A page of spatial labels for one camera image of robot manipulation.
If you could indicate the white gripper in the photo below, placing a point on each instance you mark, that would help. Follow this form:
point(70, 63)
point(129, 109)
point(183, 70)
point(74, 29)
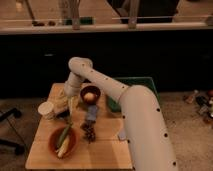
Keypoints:
point(61, 103)

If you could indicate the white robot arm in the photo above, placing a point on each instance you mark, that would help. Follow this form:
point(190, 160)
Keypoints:
point(150, 145)

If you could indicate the white paper cup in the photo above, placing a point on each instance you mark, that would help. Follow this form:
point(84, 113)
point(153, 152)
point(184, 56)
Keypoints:
point(46, 110)

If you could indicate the dark metal cup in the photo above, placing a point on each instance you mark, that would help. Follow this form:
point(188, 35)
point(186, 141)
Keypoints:
point(65, 115)

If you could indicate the pale round fruit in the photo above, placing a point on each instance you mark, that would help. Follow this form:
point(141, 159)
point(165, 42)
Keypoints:
point(89, 97)

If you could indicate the green vegetable stick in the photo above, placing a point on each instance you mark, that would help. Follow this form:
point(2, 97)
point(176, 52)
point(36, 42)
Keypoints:
point(62, 136)

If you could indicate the blue grey sponge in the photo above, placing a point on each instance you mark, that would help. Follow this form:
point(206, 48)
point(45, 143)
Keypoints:
point(91, 114)

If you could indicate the brown bowl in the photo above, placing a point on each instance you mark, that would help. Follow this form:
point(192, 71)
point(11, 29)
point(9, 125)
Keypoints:
point(91, 89)

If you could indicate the red bowl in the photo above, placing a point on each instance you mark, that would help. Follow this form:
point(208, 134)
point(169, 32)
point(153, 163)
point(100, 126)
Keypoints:
point(54, 137)

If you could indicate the white vegetable stick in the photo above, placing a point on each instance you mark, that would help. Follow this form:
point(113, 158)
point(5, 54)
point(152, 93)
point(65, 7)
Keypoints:
point(64, 147)

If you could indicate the grey folded cloth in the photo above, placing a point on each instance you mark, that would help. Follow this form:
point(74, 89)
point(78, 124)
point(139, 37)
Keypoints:
point(122, 135)

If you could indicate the green plastic bin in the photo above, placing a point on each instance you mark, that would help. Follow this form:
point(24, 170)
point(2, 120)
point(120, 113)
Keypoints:
point(145, 81)

